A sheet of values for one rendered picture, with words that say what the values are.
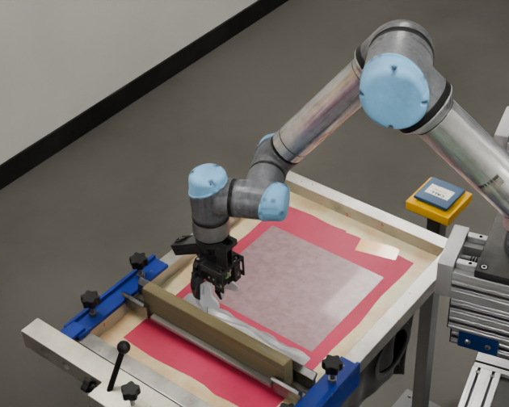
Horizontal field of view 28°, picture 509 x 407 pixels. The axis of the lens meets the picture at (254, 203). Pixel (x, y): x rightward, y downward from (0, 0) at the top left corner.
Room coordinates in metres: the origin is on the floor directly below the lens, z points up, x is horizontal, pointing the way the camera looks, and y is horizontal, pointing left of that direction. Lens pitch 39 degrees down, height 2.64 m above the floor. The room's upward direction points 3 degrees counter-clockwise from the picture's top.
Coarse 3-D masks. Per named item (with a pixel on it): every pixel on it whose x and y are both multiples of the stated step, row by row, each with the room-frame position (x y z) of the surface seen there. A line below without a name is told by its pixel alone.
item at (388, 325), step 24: (312, 192) 2.09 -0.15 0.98; (336, 192) 2.07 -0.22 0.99; (360, 216) 1.99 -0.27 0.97; (384, 216) 1.96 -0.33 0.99; (408, 240) 1.89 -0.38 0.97; (432, 240) 1.86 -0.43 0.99; (168, 264) 1.83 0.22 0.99; (432, 264) 1.78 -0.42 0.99; (408, 288) 1.70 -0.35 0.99; (432, 288) 1.71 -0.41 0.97; (120, 312) 1.69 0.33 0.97; (408, 312) 1.63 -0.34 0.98; (96, 336) 1.60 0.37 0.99; (384, 336) 1.55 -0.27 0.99; (360, 360) 1.48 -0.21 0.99; (168, 384) 1.44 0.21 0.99
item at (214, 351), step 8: (152, 320) 1.64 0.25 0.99; (160, 320) 1.63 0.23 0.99; (168, 328) 1.61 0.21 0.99; (176, 328) 1.61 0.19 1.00; (184, 336) 1.58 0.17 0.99; (192, 336) 1.58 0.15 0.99; (200, 344) 1.55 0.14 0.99; (208, 344) 1.55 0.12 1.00; (208, 352) 1.53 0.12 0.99; (216, 352) 1.52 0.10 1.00; (224, 360) 1.51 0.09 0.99; (232, 360) 1.50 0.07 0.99; (240, 368) 1.48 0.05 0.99; (248, 368) 1.47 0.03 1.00; (256, 376) 1.45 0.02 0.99; (264, 376) 1.45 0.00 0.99; (272, 384) 1.43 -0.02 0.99
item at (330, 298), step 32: (320, 256) 1.87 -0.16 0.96; (352, 256) 1.86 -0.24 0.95; (288, 288) 1.76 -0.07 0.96; (320, 288) 1.75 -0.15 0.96; (352, 288) 1.74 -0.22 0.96; (384, 288) 1.74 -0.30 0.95; (256, 320) 1.66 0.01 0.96; (288, 320) 1.65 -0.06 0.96; (320, 320) 1.64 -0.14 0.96; (352, 320) 1.64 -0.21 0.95; (320, 352) 1.54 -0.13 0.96; (224, 384) 1.47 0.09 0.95; (256, 384) 1.46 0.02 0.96
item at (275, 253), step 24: (288, 216) 2.03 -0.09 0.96; (312, 216) 2.02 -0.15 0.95; (240, 240) 1.94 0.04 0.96; (264, 240) 1.94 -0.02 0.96; (288, 240) 1.93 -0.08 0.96; (312, 240) 1.93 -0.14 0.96; (336, 240) 1.92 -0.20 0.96; (240, 264) 1.85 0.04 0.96; (264, 264) 1.85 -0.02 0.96; (288, 264) 1.84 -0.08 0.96; (240, 288) 1.76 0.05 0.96; (264, 288) 1.76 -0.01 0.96; (240, 312) 1.69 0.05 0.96; (144, 336) 1.62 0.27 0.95; (168, 336) 1.62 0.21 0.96; (168, 360) 1.55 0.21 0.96; (192, 360) 1.54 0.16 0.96
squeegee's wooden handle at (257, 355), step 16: (144, 288) 1.67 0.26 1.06; (160, 288) 1.67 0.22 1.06; (160, 304) 1.64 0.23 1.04; (176, 304) 1.61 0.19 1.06; (176, 320) 1.61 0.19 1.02; (192, 320) 1.58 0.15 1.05; (208, 320) 1.56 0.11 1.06; (208, 336) 1.55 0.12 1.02; (224, 336) 1.52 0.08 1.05; (240, 336) 1.51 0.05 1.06; (224, 352) 1.52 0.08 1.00; (240, 352) 1.49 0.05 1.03; (256, 352) 1.46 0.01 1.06; (272, 352) 1.46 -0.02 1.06; (256, 368) 1.46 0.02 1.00; (272, 368) 1.43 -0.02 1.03; (288, 368) 1.43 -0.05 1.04
